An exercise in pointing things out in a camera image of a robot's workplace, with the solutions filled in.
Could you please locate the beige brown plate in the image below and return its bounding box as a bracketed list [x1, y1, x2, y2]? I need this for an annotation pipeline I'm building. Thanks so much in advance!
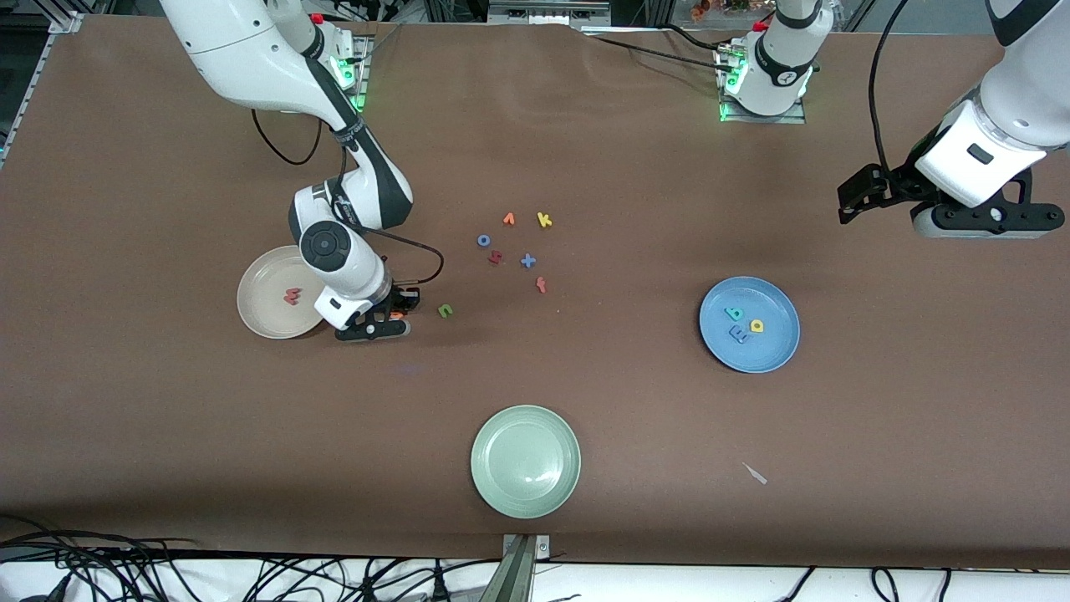
[237, 245, 338, 339]

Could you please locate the blue plate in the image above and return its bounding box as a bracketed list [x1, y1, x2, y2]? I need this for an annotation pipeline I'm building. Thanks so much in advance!
[699, 276, 801, 374]

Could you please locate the pale green plate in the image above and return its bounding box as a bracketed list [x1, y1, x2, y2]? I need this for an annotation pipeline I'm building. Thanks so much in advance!
[470, 405, 582, 519]

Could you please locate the brown table cover sheet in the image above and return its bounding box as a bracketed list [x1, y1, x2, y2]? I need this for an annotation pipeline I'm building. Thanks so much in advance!
[0, 15, 1070, 569]

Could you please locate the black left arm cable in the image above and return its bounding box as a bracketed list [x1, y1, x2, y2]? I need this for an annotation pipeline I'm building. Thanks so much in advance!
[868, 0, 912, 172]

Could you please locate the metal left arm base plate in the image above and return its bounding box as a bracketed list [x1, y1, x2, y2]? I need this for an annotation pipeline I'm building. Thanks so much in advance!
[721, 46, 808, 125]

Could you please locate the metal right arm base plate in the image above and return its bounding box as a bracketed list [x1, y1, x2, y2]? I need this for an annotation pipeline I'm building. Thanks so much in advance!
[334, 38, 369, 114]

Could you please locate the black base cable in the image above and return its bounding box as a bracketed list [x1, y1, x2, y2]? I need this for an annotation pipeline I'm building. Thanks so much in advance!
[595, 35, 730, 73]
[660, 23, 725, 53]

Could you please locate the metal bracket plate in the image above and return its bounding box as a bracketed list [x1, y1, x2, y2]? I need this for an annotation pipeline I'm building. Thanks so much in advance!
[502, 533, 552, 559]

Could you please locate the aluminium mount post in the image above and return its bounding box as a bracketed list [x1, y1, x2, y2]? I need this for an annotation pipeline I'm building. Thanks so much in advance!
[476, 535, 536, 602]

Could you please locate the grey metal frame block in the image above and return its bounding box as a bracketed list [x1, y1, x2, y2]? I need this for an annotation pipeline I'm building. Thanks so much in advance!
[487, 0, 613, 26]

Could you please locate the aluminium table frame rail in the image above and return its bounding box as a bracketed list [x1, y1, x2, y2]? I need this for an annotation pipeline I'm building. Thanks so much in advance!
[0, 12, 84, 168]

